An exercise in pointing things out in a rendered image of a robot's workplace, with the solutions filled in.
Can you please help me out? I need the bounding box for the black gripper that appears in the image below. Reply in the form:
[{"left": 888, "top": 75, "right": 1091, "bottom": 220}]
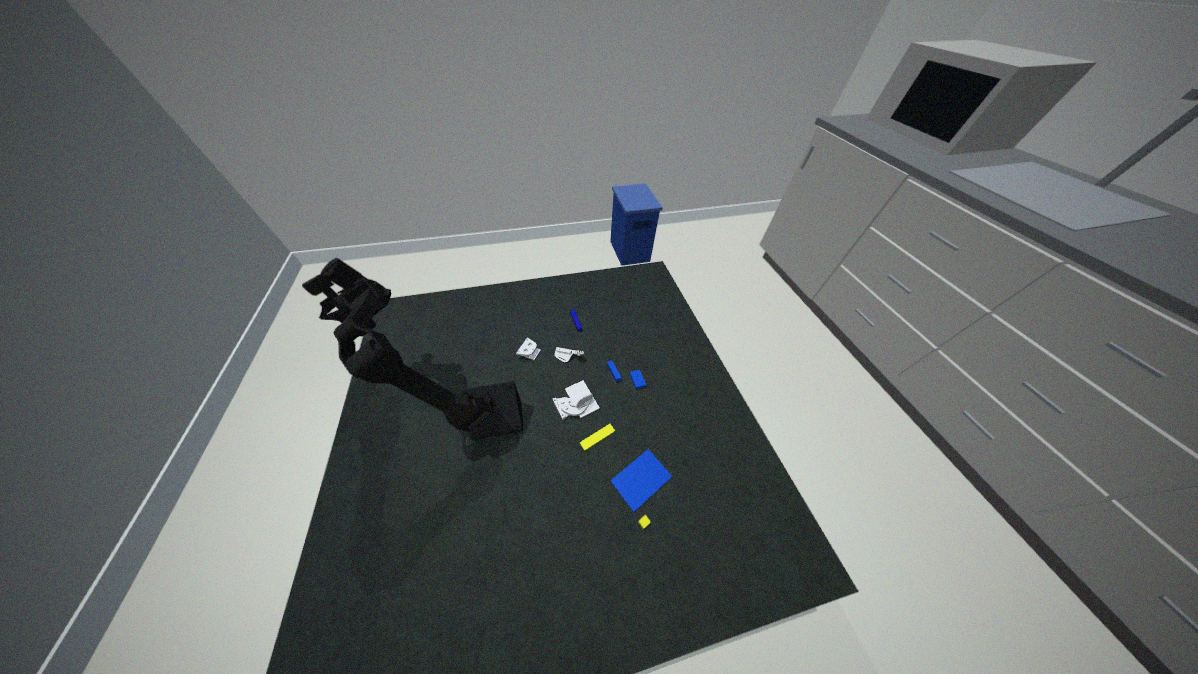
[{"left": 302, "top": 274, "right": 351, "bottom": 323}]

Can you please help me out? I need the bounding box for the blue flat plate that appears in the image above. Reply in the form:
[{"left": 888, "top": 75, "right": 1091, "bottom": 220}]
[{"left": 610, "top": 449, "right": 672, "bottom": 514}]

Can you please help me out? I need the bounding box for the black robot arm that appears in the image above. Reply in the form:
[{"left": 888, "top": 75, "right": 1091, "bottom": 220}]
[{"left": 321, "top": 259, "right": 494, "bottom": 432}]

